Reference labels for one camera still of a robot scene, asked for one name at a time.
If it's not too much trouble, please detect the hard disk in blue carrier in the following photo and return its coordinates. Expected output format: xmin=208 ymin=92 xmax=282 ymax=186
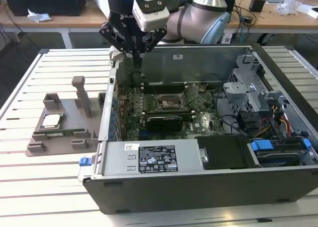
xmin=247 ymin=137 xmax=313 ymax=167

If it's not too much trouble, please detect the large black box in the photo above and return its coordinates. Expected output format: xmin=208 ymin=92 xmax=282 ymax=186
xmin=2 ymin=0 xmax=87 ymax=17

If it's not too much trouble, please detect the green motherboard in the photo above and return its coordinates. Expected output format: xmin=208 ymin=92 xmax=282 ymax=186
xmin=116 ymin=84 xmax=226 ymax=141

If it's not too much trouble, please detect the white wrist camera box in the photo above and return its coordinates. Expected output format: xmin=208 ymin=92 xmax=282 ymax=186
xmin=132 ymin=0 xmax=170 ymax=32

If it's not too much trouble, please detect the black graphics card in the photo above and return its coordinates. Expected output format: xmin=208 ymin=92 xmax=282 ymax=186
xmin=146 ymin=115 xmax=183 ymax=133

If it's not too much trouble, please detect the grey metal drive cage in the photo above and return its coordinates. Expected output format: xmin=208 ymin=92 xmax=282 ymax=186
xmin=222 ymin=54 xmax=290 ymax=123

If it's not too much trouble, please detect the wooden desk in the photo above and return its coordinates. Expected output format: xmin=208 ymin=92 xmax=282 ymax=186
xmin=223 ymin=0 xmax=318 ymax=35
xmin=0 ymin=0 xmax=111 ymax=34

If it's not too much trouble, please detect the crumpled white paper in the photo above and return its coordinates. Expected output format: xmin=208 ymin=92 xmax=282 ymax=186
xmin=27 ymin=8 xmax=52 ymax=23

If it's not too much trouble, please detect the black internal cable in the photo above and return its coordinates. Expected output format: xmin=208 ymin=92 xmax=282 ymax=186
xmin=215 ymin=87 xmax=249 ymax=136

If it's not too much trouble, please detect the metal socket cover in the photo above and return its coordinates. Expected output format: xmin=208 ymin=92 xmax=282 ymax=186
xmin=183 ymin=84 xmax=200 ymax=104

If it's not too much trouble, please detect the CPU socket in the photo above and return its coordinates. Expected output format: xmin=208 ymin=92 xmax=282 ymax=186
xmin=159 ymin=92 xmax=186 ymax=111

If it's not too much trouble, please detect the installed dark RAM stick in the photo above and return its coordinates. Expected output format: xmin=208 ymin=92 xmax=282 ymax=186
xmin=146 ymin=107 xmax=194 ymax=121

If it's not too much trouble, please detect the black wire connector block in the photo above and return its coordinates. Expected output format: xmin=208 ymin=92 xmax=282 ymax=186
xmin=237 ymin=111 xmax=257 ymax=133

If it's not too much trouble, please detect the grey-brown parts rack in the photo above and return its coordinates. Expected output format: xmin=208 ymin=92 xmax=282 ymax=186
xmin=26 ymin=75 xmax=107 ymax=157

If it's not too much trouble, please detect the black drive box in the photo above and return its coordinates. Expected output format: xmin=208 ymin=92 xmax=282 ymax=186
xmin=195 ymin=135 xmax=260 ymax=170

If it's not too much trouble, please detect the yellow red wire bundle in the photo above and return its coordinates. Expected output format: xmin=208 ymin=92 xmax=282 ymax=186
xmin=258 ymin=105 xmax=292 ymax=138

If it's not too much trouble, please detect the silver CPU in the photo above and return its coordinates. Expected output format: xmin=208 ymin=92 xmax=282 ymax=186
xmin=41 ymin=114 xmax=62 ymax=129

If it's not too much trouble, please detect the white printer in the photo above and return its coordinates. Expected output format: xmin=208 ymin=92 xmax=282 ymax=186
xmin=85 ymin=0 xmax=111 ymax=20

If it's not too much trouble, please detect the open black PC case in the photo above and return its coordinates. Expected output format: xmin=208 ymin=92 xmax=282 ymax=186
xmin=81 ymin=42 xmax=318 ymax=215

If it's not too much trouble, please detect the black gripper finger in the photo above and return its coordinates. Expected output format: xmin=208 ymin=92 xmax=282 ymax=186
xmin=138 ymin=28 xmax=167 ymax=69
xmin=99 ymin=20 xmax=140 ymax=69

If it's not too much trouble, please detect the grey power supply unit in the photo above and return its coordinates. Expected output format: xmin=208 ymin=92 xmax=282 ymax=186
xmin=103 ymin=139 xmax=203 ymax=175

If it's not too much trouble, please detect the green RAM stick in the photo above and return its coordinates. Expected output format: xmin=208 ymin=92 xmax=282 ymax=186
xmin=46 ymin=128 xmax=86 ymax=138

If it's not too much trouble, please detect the clear plastic bag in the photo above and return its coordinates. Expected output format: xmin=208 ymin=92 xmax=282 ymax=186
xmin=277 ymin=0 xmax=303 ymax=16

